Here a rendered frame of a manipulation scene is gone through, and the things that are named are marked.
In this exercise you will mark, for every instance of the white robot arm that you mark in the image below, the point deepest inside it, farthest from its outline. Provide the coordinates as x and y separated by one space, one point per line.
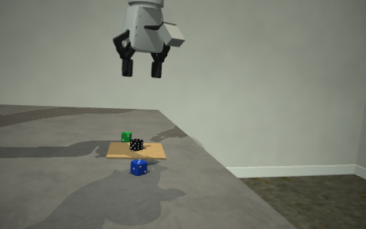
170 33

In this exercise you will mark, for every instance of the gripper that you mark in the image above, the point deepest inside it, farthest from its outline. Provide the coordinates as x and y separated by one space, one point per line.
142 39

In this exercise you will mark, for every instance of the black die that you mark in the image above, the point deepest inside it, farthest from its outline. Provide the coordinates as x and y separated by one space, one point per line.
136 144

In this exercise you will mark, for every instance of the blue die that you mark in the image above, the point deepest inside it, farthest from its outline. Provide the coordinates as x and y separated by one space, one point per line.
139 167

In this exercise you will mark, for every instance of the tan flat mat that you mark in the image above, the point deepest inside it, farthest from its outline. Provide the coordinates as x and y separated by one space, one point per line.
150 151

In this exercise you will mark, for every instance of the green die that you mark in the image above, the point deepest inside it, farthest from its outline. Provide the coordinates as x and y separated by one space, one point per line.
126 137

